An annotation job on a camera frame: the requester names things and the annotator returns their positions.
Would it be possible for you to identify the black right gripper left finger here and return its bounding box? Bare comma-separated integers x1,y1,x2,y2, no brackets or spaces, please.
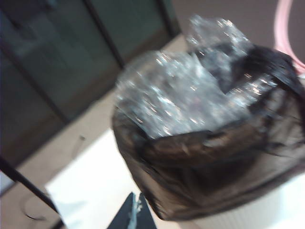
107,192,143,229

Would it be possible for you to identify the black garbage bag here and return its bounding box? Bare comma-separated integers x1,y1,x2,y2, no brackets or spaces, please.
111,44,305,221

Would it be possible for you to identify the crumpled clear plastic wrap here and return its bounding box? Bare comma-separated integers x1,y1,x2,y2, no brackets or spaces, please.
115,15,279,141

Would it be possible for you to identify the thin black pole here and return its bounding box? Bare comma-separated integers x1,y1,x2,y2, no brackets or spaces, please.
0,156,65,227

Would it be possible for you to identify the white ribbed trash can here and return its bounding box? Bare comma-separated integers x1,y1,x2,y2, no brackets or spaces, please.
190,175,305,229

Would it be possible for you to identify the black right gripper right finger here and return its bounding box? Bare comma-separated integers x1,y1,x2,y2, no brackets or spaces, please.
137,193,157,229

